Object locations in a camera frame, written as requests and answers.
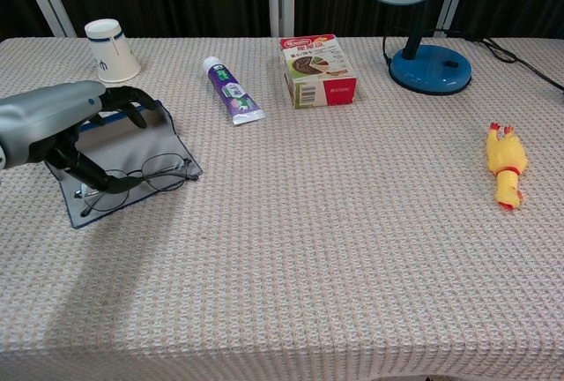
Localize beige textured tablecloth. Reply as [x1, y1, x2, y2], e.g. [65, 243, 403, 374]
[0, 36, 564, 381]

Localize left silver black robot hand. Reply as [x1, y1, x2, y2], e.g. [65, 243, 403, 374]
[0, 79, 160, 192]

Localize yellow rubber chicken toy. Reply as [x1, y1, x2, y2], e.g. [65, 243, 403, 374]
[486, 122, 529, 213]

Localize white paper cup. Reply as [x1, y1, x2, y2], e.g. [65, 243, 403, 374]
[84, 19, 142, 84]

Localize black lamp power cable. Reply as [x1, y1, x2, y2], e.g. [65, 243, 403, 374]
[381, 27, 564, 93]

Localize blue desk lamp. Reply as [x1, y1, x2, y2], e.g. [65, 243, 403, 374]
[351, 0, 473, 96]

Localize thin black round glasses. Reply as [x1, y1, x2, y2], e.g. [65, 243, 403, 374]
[74, 153, 199, 218]

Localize red green snack box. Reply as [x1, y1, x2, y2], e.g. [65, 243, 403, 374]
[279, 34, 359, 110]

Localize purple white toothpaste tube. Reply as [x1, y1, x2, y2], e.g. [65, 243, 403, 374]
[203, 56, 266, 126]

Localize blue glasses case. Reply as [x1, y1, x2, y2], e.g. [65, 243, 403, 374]
[43, 99, 204, 229]

